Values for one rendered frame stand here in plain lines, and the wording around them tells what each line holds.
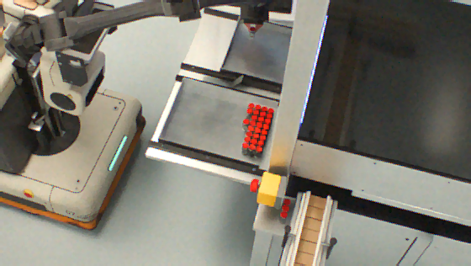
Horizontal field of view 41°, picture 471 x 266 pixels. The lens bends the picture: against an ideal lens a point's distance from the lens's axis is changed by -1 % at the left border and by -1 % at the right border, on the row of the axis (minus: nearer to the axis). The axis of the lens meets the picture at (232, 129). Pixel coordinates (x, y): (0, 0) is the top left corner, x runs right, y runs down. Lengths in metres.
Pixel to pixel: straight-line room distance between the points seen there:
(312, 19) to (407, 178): 0.62
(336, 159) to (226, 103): 0.55
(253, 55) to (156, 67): 1.17
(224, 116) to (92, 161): 0.83
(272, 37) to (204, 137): 0.51
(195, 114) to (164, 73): 1.25
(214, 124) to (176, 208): 0.90
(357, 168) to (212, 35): 0.86
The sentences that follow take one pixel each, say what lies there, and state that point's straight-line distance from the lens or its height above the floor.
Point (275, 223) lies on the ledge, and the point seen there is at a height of 0.88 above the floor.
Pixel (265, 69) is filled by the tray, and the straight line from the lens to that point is 2.30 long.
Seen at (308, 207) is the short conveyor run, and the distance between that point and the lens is 1.96.
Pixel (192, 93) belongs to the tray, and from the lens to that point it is 2.22.
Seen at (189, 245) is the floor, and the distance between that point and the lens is 2.90.
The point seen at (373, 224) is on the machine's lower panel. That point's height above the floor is 0.85.
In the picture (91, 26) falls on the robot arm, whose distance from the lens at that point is 1.88.
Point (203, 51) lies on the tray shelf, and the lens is 2.34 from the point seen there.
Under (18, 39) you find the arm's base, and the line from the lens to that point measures 2.00.
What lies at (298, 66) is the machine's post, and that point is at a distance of 1.51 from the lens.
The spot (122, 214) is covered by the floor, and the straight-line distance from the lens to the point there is 2.98.
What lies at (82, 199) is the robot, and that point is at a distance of 2.73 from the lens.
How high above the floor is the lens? 2.66
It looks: 57 degrees down
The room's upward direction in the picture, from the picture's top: 5 degrees clockwise
